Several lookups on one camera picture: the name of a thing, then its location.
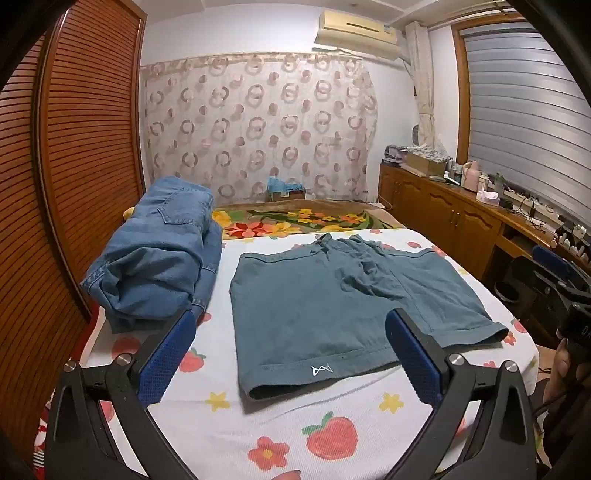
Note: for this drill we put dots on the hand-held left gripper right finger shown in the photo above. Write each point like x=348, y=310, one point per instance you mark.
x=415, y=360

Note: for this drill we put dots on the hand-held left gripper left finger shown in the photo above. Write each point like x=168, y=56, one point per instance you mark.
x=166, y=360

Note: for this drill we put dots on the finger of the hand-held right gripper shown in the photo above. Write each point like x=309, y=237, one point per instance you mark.
x=549, y=258

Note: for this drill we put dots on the teal shorts pants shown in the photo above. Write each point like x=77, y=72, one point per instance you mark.
x=314, y=314

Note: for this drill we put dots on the person's right hand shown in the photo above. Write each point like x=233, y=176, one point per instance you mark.
x=561, y=369

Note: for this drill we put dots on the black trash bin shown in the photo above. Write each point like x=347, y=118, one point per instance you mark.
x=507, y=291

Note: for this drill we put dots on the pink tissue box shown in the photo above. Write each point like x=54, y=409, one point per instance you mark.
x=488, y=197

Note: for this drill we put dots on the blue denim jeans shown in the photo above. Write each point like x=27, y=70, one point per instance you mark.
x=152, y=258

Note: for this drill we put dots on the pink thermos jug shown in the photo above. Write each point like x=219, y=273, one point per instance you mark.
x=471, y=177

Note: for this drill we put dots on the wooden sideboard cabinet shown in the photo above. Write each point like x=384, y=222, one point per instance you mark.
x=443, y=212

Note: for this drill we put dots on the strawberry print bed sheet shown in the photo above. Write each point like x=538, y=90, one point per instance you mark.
x=277, y=424

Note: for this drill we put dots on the red printed blanket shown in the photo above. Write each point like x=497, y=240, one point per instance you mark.
x=41, y=434

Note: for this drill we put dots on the grey window blind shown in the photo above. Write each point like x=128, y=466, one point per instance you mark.
x=521, y=115

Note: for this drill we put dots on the yellow plush toy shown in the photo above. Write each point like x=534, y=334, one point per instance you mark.
x=129, y=213

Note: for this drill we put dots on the cardboard box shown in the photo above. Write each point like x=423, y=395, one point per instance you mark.
x=425, y=162

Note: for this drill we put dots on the white desk fan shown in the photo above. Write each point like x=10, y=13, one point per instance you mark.
x=416, y=136

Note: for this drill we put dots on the floral blanket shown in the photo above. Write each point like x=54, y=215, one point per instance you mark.
x=295, y=221

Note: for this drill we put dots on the clear plastic box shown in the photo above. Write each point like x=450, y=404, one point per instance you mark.
x=395, y=154

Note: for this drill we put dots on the box with blue bag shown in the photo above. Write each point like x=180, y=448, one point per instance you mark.
x=284, y=189

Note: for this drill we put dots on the tied cream curtain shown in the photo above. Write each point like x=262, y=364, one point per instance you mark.
x=425, y=92

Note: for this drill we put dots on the wooden louvered wardrobe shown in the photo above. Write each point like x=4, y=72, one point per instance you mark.
x=83, y=138

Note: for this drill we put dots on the circle pattern sheer curtain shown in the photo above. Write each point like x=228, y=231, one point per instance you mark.
x=258, y=129

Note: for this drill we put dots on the white air conditioner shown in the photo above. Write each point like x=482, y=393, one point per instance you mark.
x=355, y=32

